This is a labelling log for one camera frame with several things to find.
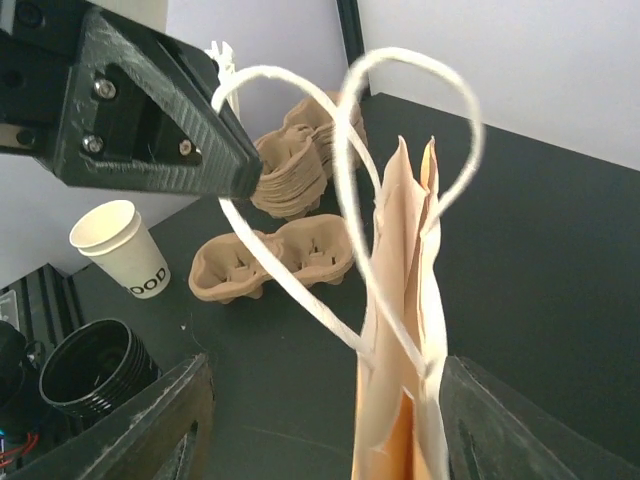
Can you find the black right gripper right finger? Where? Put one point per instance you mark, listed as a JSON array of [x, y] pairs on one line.
[[493, 432]]

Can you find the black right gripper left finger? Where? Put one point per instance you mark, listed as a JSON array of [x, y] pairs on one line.
[[161, 433]]

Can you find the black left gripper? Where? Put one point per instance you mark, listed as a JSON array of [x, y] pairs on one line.
[[113, 104]]

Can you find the brown paper takeout bag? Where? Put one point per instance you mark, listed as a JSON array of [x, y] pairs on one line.
[[402, 346]]

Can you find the white paper coffee cup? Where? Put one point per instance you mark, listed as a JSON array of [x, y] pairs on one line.
[[114, 237]]

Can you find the stack of black cup lids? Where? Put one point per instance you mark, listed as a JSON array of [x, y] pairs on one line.
[[97, 369]]

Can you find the cup of white wrapped stirrers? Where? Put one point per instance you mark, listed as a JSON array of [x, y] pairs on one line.
[[222, 54]]

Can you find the stack of pulp cup carriers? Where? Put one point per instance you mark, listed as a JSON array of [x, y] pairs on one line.
[[297, 162]]

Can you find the brown pulp cup carrier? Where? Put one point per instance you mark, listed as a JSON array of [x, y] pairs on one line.
[[308, 251]]

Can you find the black left frame post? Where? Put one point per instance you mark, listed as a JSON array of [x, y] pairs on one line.
[[352, 35]]

